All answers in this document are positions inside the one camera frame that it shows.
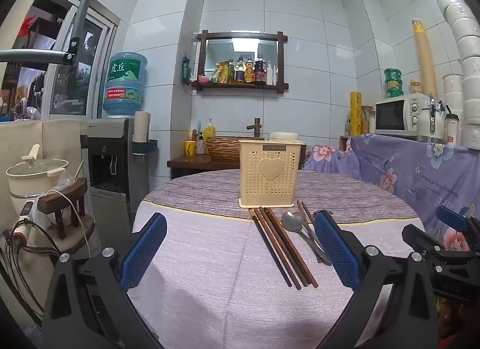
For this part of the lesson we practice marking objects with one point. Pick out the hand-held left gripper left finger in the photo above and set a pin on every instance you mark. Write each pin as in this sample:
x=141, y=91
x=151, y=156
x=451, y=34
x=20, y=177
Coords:
x=144, y=251

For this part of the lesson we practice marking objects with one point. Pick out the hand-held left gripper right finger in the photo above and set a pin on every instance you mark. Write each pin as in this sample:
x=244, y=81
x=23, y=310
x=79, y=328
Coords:
x=335, y=251

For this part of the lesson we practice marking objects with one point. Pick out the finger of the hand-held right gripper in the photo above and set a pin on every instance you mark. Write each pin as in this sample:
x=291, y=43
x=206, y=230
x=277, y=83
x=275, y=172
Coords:
x=416, y=238
x=452, y=218

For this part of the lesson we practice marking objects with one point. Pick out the brown wooden chopstick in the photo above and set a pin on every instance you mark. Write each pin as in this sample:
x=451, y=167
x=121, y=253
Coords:
x=271, y=251
x=286, y=247
x=279, y=249
x=294, y=248
x=302, y=211

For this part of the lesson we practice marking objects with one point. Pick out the beige plastic utensil holder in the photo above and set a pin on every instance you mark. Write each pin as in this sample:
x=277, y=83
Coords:
x=270, y=184

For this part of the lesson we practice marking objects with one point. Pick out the purple floral cloth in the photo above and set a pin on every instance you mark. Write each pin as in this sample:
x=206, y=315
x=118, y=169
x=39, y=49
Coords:
x=405, y=172

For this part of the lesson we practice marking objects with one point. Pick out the purple grey tablecloth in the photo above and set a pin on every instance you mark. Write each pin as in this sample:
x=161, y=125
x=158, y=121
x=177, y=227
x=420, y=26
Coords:
x=210, y=277

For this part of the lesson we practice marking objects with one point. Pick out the beige round cushion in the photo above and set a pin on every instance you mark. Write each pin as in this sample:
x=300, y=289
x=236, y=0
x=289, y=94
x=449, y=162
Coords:
x=75, y=236

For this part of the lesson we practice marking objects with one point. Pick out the grey water dispenser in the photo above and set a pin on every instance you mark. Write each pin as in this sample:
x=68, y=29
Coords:
x=112, y=169

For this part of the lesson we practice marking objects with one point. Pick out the white tumbler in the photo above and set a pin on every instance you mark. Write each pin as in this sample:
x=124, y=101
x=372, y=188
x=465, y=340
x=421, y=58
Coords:
x=452, y=127

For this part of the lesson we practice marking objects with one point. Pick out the small dark wooden stool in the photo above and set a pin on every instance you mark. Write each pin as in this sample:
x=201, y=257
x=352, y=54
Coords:
x=63, y=199

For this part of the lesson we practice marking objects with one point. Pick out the dark wooden counter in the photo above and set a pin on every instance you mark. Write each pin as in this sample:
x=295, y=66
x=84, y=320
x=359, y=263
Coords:
x=198, y=164

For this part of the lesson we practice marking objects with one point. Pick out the dark teal cup holder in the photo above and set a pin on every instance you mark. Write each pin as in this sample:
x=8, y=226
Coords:
x=144, y=146

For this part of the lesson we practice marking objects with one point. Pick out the small wooden box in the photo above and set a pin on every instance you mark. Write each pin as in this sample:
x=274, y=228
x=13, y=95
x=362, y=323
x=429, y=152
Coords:
x=344, y=142

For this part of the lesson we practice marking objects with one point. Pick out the yellow mug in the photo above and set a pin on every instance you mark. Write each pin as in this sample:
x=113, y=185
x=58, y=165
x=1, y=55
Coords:
x=190, y=148

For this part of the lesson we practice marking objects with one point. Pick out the white microwave oven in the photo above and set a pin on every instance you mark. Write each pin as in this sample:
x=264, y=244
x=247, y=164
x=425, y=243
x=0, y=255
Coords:
x=393, y=114

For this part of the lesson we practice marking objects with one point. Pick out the stack of white paper cups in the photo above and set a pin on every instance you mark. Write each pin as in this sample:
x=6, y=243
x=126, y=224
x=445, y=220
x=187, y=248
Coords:
x=142, y=126

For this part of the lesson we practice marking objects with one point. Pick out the brown white rice cooker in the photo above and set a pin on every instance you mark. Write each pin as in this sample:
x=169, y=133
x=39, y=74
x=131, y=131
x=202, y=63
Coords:
x=283, y=135

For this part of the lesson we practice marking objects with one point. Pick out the glass jar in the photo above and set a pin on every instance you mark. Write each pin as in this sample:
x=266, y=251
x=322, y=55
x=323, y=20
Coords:
x=367, y=120

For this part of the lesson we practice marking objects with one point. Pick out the woven pattern wash basin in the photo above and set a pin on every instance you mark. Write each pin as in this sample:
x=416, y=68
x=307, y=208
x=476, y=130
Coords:
x=223, y=146

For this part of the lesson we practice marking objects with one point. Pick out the beige jar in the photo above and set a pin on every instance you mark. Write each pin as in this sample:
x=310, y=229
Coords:
x=415, y=87

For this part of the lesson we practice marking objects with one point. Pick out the yellow dish soap bottle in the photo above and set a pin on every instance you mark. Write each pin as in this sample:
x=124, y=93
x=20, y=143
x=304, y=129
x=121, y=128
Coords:
x=209, y=131

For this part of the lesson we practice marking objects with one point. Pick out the yellow wrap roll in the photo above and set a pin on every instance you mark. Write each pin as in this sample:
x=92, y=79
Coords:
x=355, y=114

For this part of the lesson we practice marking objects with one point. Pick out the stack of white disposable bowls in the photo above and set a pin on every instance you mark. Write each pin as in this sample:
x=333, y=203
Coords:
x=468, y=71

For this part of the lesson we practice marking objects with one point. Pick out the bronze faucet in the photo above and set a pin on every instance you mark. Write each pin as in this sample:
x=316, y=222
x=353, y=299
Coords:
x=257, y=126

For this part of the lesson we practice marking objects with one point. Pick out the tall stack of tan cups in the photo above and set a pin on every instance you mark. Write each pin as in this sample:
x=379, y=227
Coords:
x=423, y=60

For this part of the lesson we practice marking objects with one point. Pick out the blue water jug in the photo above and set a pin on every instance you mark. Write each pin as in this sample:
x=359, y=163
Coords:
x=125, y=82

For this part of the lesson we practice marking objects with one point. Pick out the pink small container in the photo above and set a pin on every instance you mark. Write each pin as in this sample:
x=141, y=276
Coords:
x=203, y=79

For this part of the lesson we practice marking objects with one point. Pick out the green hanging packet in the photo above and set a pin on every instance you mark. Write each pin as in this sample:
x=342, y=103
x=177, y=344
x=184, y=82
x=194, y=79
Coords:
x=186, y=69

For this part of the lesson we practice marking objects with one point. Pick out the glass window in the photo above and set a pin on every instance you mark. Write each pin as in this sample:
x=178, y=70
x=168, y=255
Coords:
x=63, y=82

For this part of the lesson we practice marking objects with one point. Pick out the white plastic bottle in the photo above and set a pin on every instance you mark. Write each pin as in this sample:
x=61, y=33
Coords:
x=269, y=75

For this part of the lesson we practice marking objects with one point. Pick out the wooden framed mirror shelf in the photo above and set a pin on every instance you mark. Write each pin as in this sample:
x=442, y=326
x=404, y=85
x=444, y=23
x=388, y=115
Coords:
x=240, y=86

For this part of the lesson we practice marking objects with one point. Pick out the dark sauce bottle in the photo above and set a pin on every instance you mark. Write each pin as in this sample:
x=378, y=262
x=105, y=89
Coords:
x=259, y=71

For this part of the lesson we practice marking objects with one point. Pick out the yellow label bottle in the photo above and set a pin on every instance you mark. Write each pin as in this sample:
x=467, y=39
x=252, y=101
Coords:
x=249, y=71

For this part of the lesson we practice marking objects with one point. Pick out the small green capped bottle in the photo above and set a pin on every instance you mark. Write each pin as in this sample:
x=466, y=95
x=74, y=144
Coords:
x=231, y=71

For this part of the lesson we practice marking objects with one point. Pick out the cooking oil bottle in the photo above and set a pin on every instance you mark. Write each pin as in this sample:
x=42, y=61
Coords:
x=240, y=71

